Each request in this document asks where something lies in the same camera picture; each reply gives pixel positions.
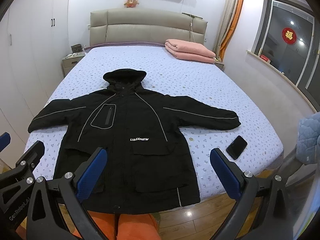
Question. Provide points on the red plush toy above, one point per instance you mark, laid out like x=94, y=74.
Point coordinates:
x=131, y=3

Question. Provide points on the red window decoration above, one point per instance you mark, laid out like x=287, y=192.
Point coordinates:
x=289, y=36

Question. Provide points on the dark window with frame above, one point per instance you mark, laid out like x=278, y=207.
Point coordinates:
x=298, y=62

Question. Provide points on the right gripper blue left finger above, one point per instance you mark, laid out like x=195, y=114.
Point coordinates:
x=76, y=187

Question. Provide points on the black smartphone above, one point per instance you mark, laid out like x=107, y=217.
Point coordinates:
x=236, y=148

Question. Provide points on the brown bag on nightstand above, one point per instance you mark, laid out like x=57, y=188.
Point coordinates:
x=77, y=48

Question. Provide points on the beige padded headboard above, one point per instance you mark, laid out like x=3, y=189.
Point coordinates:
x=144, y=25

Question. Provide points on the blue quilted cloth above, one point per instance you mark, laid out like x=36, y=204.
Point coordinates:
x=307, y=149

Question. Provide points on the black hooded jacket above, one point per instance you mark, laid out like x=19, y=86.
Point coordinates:
x=145, y=172

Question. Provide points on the orange trousers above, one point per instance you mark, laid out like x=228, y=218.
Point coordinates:
x=140, y=227

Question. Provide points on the white wardrobe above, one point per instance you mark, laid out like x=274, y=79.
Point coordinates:
x=34, y=39

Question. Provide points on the beige and orange curtain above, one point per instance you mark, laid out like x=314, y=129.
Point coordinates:
x=229, y=20

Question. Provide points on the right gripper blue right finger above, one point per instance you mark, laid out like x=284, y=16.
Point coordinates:
x=240, y=188

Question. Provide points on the bed with floral quilt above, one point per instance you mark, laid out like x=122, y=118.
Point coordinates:
x=200, y=81

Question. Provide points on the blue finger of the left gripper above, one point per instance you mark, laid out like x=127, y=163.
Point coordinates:
x=5, y=140
x=28, y=162

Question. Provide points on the grey bedside table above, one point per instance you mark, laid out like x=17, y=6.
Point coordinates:
x=70, y=61

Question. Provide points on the folded pink blanket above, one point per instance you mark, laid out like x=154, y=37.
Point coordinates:
x=189, y=51

